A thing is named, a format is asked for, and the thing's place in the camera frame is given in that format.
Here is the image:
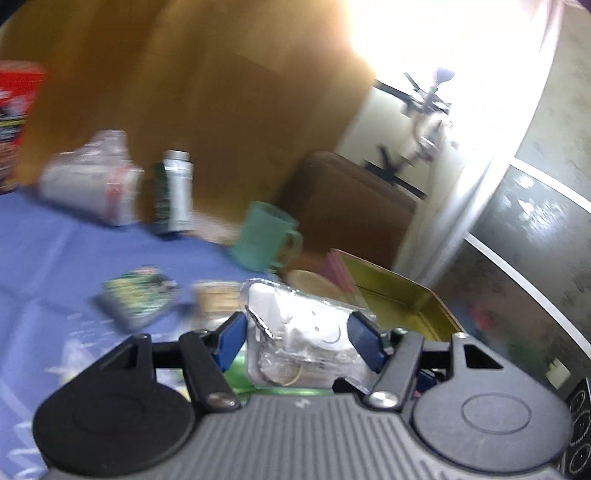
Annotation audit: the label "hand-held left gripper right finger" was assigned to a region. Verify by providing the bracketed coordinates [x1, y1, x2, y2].
[347, 311, 507, 410]

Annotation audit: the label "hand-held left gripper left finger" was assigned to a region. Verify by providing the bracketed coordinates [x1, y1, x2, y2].
[71, 313, 248, 412]

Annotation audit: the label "clear packet of wooden sticks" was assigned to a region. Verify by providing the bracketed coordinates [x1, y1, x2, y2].
[191, 281, 244, 330]

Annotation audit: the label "clear plastic charger packet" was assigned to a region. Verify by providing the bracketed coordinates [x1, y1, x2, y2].
[240, 278, 384, 394]

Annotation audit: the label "green cloth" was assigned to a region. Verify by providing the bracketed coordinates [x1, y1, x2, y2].
[224, 355, 335, 398]

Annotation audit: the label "green printed packet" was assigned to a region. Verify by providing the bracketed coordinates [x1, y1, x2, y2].
[93, 264, 182, 332]

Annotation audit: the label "green plastic mug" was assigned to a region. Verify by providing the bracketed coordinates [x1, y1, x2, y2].
[230, 201, 304, 274]

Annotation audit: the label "brown chair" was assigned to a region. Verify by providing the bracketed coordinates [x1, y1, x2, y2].
[276, 150, 417, 280]

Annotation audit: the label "black tape strips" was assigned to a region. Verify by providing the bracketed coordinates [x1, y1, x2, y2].
[363, 72, 456, 200]

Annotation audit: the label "blue tablecloth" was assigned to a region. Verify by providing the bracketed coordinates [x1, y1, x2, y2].
[0, 185, 289, 480]

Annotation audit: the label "frosted sliding door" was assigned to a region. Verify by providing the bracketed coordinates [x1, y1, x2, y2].
[392, 0, 591, 418]

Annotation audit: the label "plastic-wrapped paper cups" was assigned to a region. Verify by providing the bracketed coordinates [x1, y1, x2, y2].
[38, 130, 145, 228]

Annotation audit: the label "wooden board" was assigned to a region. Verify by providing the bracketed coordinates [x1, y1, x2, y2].
[0, 0, 378, 246]

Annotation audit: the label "red cereal box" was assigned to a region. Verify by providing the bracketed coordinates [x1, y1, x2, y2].
[0, 60, 48, 195]

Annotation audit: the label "white charger cable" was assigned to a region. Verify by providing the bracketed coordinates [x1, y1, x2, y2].
[401, 110, 456, 163]

